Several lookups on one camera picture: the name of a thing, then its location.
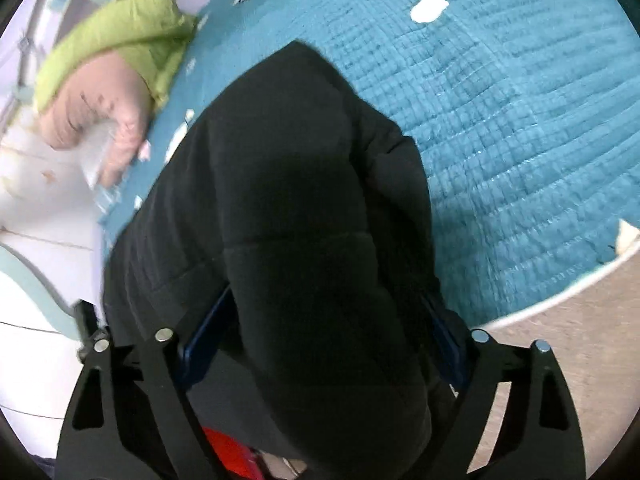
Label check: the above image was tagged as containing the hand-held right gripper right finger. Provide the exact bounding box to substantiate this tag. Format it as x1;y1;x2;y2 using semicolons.
422;295;586;480

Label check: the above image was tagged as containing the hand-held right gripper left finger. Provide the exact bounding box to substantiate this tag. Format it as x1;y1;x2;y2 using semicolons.
56;285;236;480

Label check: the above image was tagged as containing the black hooded jacket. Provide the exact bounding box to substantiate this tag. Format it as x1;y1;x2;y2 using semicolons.
102;40;468;480

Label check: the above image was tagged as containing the red plastic object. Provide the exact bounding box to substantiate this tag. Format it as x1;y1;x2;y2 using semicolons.
200;427;258;480

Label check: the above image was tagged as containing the light blue striped pillow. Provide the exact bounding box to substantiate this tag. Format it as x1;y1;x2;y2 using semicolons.
82;120;123;211

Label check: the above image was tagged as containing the teal quilted bedspread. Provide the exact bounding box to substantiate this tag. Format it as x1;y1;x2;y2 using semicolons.
97;0;640;328

